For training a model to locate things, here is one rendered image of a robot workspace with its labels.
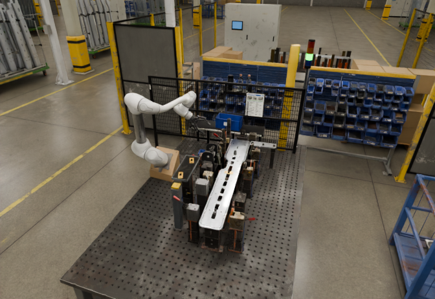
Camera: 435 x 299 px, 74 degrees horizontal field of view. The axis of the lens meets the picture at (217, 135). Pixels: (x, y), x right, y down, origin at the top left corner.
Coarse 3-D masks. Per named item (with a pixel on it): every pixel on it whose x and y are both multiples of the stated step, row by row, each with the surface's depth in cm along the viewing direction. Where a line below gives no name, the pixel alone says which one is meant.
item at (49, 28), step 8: (40, 0) 709; (48, 0) 717; (48, 8) 721; (48, 16) 724; (48, 24) 734; (48, 32) 734; (56, 32) 755; (56, 40) 759; (56, 48) 763; (56, 56) 773; (56, 64) 785; (64, 64) 795; (64, 72) 800; (56, 80) 793; (64, 80) 804
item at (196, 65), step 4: (188, 64) 604; (196, 64) 605; (184, 68) 577; (196, 68) 578; (196, 72) 573; (196, 76) 576; (184, 92) 617; (200, 100) 572; (192, 112) 590; (200, 112) 584; (196, 116) 592
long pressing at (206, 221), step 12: (240, 144) 319; (228, 156) 297; (240, 156) 297; (228, 168) 278; (240, 168) 280; (216, 180) 261; (228, 180) 262; (216, 192) 246; (228, 192) 246; (228, 204) 234; (204, 216) 221; (216, 216) 221; (216, 228) 211
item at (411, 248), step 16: (416, 176) 282; (416, 192) 286; (416, 208) 296; (432, 208) 240; (400, 224) 307; (400, 240) 308; (416, 240) 259; (432, 240) 306; (400, 256) 288; (416, 256) 290; (432, 256) 229; (416, 272) 274; (432, 272) 273; (416, 288) 248; (432, 288) 260
